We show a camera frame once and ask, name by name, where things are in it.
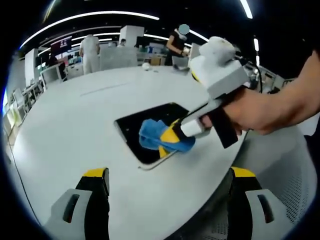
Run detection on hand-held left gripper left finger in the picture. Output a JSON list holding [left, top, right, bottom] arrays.
[[43, 167, 111, 240]]

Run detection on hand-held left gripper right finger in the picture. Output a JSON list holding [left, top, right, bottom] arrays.
[[227, 166, 285, 240]]

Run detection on blue cleaning cloth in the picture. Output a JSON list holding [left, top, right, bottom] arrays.
[[138, 118, 196, 154]]

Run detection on person's right hand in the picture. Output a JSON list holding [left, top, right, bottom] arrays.
[[199, 86, 271, 137]]

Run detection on grey mesh office chair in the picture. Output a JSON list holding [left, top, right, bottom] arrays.
[[207, 123, 317, 240]]

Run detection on grey desk partition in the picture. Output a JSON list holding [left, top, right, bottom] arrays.
[[99, 47, 139, 72]]

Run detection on curved ceiling light strip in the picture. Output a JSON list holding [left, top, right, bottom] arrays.
[[19, 10, 160, 50]]

